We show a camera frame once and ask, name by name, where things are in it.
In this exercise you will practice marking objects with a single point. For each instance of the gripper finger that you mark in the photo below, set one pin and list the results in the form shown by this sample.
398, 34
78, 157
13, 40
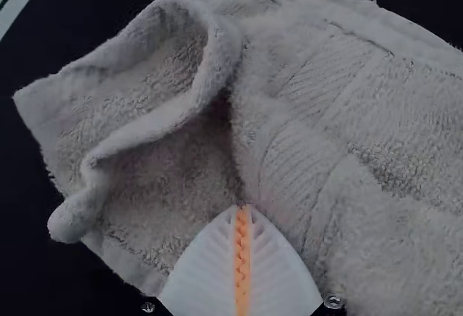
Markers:
278, 280
206, 280

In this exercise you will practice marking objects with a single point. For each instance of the pale towel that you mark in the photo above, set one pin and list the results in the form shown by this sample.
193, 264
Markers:
325, 113

